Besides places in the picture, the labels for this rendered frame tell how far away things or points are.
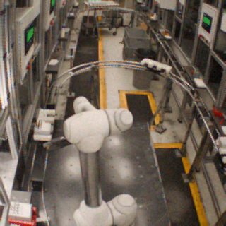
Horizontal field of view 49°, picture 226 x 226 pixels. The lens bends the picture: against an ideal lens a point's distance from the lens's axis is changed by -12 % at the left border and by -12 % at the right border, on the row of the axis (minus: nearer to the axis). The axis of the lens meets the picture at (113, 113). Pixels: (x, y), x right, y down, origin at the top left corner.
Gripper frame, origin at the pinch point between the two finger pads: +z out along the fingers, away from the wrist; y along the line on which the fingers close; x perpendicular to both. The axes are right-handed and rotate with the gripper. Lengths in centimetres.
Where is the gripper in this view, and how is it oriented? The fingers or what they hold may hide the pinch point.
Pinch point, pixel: (49, 146)
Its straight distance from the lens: 196.7
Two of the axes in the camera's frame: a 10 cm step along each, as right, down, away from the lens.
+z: -9.4, 3.4, 0.9
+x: 2.7, 8.6, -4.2
